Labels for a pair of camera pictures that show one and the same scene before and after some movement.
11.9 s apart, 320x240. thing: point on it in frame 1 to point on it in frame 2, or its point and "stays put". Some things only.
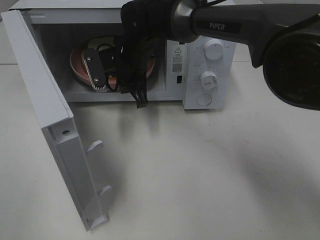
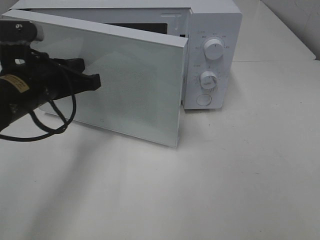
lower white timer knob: [208, 79] stays put
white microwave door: [55, 117] to [144, 78]
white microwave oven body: [202, 73] stays put
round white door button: [204, 100] stays put
